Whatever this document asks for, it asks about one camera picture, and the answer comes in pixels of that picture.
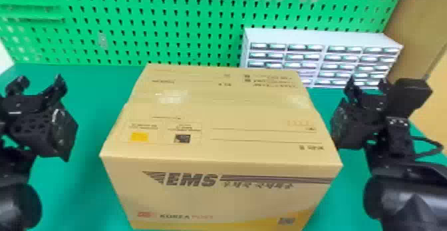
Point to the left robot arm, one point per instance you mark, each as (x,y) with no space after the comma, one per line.
(15,194)

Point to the white drawer cabinet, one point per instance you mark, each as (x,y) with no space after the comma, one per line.
(321,55)

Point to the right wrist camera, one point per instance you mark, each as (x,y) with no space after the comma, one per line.
(408,96)

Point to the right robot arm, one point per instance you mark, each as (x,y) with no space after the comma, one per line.
(405,197)

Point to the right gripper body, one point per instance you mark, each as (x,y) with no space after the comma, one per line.
(356,124)

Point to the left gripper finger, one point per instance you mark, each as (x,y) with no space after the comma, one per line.
(17,85)
(56,89)

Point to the cardboard box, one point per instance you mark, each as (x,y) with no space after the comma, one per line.
(220,145)

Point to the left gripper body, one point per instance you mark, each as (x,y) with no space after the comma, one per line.
(38,127)

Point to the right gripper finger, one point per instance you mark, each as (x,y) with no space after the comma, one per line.
(385,88)
(353,90)

